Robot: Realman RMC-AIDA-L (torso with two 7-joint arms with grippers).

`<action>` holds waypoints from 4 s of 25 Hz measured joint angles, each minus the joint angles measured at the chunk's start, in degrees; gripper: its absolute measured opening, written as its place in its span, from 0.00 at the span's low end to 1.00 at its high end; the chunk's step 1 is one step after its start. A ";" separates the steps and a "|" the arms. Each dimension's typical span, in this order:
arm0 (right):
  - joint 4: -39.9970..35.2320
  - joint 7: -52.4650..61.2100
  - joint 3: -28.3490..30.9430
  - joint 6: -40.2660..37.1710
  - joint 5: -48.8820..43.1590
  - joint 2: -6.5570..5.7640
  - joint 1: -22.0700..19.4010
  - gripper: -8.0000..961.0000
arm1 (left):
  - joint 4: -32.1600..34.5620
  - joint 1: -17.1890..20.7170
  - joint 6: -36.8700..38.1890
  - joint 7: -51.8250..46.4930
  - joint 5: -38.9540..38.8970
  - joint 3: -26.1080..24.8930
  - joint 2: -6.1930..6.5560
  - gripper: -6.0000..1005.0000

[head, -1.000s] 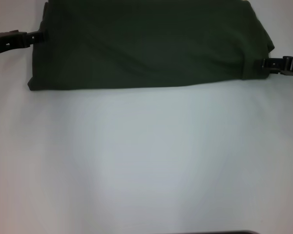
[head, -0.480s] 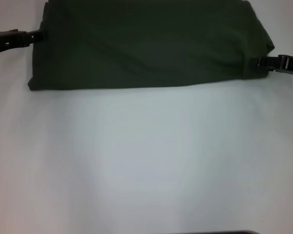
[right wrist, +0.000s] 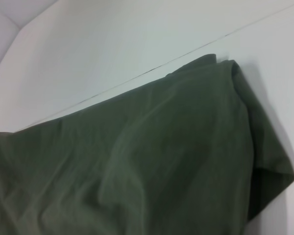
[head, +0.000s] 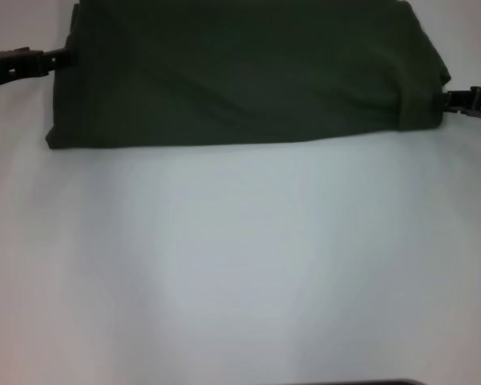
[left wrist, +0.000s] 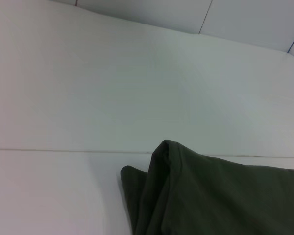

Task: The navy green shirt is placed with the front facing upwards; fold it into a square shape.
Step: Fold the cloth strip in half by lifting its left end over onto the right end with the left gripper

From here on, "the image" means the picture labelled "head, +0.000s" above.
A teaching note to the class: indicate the dark green FREE t-shirt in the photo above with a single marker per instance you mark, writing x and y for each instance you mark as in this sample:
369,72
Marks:
244,80

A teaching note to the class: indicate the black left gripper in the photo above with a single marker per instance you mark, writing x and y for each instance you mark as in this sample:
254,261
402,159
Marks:
6,68

